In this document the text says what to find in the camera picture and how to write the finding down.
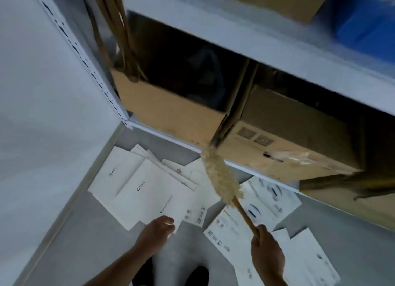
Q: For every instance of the person's right fingers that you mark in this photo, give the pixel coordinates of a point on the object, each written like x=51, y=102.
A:
x=260, y=237

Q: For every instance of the person's right forearm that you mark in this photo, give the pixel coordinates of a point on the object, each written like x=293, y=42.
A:
x=279, y=281

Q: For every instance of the person's right black shoe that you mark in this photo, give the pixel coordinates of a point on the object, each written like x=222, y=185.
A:
x=197, y=276

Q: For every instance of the person's left forearm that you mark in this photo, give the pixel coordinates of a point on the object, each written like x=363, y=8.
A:
x=123, y=268

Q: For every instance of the low brown cardboard box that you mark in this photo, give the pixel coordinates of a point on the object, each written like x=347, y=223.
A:
x=364, y=202

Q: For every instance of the person's left fingers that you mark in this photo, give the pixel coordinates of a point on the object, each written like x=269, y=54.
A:
x=166, y=224

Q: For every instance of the person's left hand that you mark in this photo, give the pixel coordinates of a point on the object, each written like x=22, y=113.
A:
x=152, y=236

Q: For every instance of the person's black shoe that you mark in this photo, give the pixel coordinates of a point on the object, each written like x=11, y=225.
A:
x=197, y=276
x=143, y=273

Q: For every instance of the person's left black shoe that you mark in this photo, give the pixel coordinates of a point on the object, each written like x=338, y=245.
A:
x=143, y=273

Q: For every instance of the bundle of brown strips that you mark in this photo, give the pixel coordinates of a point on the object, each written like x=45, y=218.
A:
x=120, y=29

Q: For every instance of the grey metal shelf rack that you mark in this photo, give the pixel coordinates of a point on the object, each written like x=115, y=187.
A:
x=216, y=32

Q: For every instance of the person's right hand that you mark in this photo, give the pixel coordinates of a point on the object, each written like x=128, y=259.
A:
x=268, y=255

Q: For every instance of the open brown cardboard box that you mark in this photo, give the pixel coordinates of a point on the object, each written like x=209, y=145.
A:
x=172, y=112

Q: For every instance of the blue plastic bin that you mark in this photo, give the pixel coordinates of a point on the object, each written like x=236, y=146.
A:
x=367, y=20

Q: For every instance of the pile of white flat boxes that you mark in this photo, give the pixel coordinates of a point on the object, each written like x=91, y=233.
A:
x=148, y=193

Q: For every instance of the closed taped cardboard box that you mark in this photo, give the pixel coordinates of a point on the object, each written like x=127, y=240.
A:
x=287, y=131

